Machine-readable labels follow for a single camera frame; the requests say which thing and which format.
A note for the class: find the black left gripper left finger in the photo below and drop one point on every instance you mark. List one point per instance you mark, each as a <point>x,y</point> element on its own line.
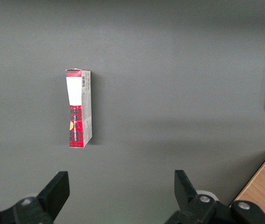
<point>52,196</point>

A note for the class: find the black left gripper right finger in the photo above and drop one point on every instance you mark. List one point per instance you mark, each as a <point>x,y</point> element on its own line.
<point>188,196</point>

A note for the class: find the light wooden board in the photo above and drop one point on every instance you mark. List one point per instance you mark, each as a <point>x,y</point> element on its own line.
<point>262,186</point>

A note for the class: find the red plaid cardboard box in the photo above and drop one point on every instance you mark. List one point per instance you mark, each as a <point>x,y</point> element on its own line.
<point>78,109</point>

